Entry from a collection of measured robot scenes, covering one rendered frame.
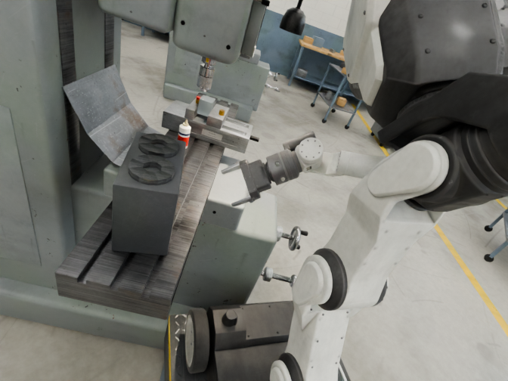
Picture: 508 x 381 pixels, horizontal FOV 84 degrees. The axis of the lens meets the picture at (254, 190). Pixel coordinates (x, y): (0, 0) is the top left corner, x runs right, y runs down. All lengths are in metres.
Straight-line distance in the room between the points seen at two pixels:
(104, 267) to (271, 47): 7.10
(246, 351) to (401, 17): 0.98
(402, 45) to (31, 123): 0.94
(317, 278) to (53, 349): 1.31
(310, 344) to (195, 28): 0.88
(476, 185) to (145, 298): 0.61
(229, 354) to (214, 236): 0.40
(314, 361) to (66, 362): 1.14
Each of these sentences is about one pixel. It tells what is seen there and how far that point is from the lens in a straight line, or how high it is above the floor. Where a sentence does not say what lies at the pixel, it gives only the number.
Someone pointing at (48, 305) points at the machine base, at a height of 0.18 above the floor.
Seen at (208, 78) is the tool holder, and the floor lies 1.24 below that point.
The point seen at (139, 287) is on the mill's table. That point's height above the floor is 0.97.
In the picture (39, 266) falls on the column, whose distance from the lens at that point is 1.51.
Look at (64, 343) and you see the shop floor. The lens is 1.70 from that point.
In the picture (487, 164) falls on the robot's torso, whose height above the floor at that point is 1.42.
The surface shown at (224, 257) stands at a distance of 1.21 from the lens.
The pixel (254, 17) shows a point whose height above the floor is 1.44.
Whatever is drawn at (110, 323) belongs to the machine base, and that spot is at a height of 0.16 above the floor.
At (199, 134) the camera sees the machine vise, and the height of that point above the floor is 0.99.
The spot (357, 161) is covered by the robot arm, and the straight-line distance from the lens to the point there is 0.80.
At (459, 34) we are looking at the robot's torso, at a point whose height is 1.55.
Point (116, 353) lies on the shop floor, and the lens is 1.65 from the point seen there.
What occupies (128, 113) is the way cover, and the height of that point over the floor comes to 0.98.
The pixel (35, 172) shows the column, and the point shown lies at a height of 0.84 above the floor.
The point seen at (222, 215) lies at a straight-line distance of 1.04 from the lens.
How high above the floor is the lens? 1.51
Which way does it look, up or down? 34 degrees down
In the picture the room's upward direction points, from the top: 21 degrees clockwise
